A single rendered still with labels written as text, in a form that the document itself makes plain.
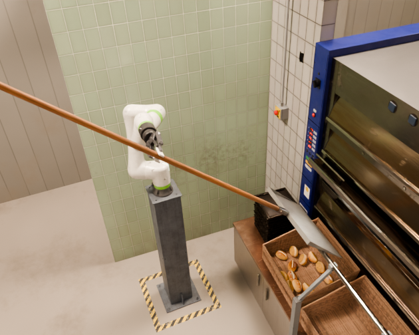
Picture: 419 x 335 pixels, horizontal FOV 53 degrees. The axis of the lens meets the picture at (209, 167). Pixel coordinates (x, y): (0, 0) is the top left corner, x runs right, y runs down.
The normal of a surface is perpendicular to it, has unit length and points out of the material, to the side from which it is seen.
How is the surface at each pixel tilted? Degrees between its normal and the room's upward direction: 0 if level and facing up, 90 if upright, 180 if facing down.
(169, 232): 90
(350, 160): 70
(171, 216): 90
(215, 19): 90
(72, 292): 0
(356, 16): 90
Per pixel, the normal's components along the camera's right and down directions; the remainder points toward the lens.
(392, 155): -0.90, -0.05
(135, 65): 0.34, 0.55
